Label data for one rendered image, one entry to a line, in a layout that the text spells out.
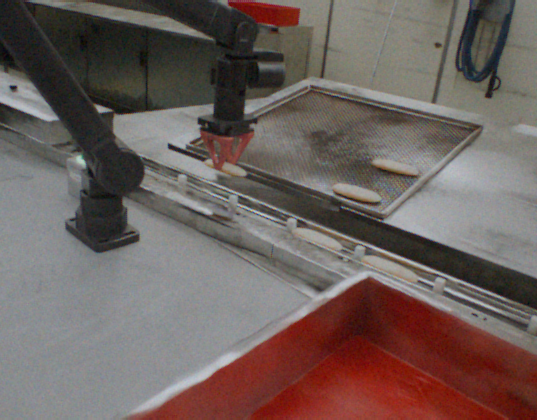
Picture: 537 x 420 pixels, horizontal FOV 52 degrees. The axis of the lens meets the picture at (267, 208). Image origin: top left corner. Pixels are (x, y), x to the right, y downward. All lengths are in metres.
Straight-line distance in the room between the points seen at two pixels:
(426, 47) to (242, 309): 4.15
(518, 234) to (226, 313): 0.52
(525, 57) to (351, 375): 4.01
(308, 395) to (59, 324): 0.34
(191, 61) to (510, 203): 3.12
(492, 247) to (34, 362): 0.71
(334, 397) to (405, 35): 4.35
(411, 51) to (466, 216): 3.87
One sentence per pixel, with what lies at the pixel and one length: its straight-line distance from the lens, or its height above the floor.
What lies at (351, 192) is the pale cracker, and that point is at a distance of 1.06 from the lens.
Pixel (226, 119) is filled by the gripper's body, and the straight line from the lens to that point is 1.00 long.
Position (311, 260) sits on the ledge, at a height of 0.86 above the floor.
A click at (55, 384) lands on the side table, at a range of 0.70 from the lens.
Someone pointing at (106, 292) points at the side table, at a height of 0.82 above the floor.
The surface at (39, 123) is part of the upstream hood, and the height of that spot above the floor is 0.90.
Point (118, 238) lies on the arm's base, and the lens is 0.97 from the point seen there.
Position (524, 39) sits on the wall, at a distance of 4.59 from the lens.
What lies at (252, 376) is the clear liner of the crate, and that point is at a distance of 0.60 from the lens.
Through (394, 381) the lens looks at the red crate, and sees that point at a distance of 0.74.
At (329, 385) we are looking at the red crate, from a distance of 0.70.
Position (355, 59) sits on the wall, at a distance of 5.10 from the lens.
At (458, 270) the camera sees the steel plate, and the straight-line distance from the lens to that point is 1.04.
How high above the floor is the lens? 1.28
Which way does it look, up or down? 24 degrees down
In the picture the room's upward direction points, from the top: 6 degrees clockwise
